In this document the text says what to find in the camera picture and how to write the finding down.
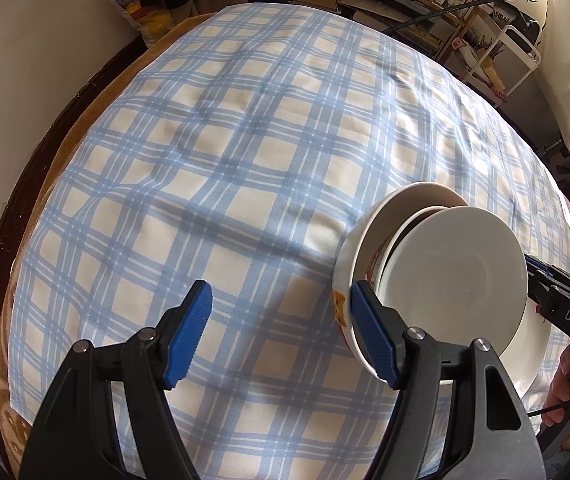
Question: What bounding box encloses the large cherry plate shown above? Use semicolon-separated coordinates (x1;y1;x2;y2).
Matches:
434;303;551;401

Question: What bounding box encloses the plain white bowl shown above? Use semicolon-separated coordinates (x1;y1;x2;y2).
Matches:
376;206;527;354

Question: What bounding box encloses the white rolling cart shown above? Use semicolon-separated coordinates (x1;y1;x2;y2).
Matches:
452;6;542;108

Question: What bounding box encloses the long dark reaching pole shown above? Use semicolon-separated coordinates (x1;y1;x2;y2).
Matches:
381;0;538;36

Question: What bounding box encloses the blue plaid tablecloth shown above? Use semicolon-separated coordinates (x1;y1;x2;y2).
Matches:
8;3;570;479

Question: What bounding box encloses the black cable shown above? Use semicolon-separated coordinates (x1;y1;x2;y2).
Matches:
526;383;570;418

